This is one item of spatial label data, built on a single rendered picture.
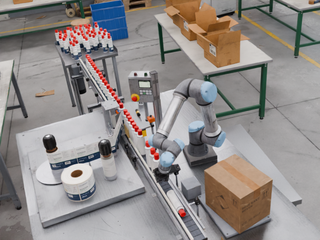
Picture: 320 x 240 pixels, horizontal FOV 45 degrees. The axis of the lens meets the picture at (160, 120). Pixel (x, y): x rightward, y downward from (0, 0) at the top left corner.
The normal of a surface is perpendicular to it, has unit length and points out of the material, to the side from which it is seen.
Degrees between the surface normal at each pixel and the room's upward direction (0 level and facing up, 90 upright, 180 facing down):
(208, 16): 74
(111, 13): 90
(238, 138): 0
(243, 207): 90
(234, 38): 100
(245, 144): 0
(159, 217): 0
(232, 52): 90
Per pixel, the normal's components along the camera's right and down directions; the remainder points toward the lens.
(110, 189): -0.09, -0.84
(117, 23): 0.26, 0.50
